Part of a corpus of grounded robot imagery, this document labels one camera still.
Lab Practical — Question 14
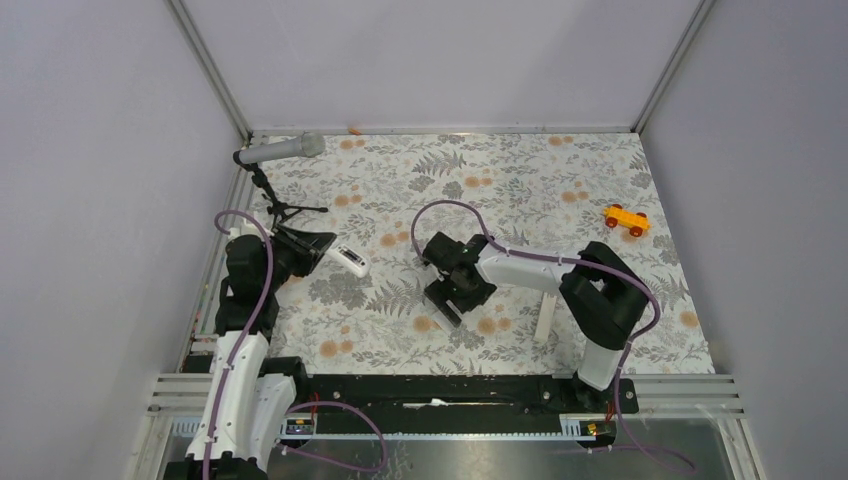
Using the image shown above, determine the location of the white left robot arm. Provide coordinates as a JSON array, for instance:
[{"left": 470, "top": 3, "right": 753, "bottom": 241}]
[{"left": 164, "top": 226, "right": 336, "bottom": 479}]

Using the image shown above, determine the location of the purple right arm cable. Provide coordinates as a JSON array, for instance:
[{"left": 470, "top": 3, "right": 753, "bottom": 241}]
[{"left": 410, "top": 199, "right": 697, "bottom": 475}]

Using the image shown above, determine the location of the yellow toy car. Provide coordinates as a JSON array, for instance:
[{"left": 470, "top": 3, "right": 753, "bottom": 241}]
[{"left": 603, "top": 204, "right": 652, "bottom": 238}]

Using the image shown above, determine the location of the white air conditioner remote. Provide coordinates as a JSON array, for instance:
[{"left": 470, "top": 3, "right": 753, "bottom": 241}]
[{"left": 325, "top": 242, "right": 371, "bottom": 278}]

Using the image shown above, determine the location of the long white rectangular remote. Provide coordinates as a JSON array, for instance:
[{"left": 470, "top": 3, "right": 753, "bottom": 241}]
[{"left": 533, "top": 293, "right": 557, "bottom": 344}]

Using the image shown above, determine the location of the floral patterned table mat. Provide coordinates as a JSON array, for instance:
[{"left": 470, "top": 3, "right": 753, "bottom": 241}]
[{"left": 264, "top": 133, "right": 714, "bottom": 375}]

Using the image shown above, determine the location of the slotted cable duct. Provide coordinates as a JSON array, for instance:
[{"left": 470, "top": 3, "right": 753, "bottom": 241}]
[{"left": 170, "top": 415, "right": 617, "bottom": 441}]

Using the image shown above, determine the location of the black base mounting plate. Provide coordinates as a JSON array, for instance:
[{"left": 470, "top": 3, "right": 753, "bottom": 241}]
[{"left": 294, "top": 374, "right": 639, "bottom": 436}]

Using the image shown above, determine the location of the grey microphone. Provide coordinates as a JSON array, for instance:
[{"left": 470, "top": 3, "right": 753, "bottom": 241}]
[{"left": 233, "top": 132, "right": 326, "bottom": 166}]

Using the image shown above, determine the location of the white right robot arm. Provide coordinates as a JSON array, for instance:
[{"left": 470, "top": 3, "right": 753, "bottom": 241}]
[{"left": 421, "top": 233, "right": 649, "bottom": 412}]

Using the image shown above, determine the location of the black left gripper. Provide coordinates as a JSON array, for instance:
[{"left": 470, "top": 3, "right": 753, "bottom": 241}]
[{"left": 261, "top": 223, "right": 335, "bottom": 292}]

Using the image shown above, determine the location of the white battery cover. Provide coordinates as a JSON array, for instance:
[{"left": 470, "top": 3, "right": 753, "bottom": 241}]
[{"left": 441, "top": 301, "right": 461, "bottom": 323}]

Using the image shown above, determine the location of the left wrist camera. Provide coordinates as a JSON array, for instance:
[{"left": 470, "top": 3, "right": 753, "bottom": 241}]
[{"left": 226, "top": 220, "right": 260, "bottom": 241}]

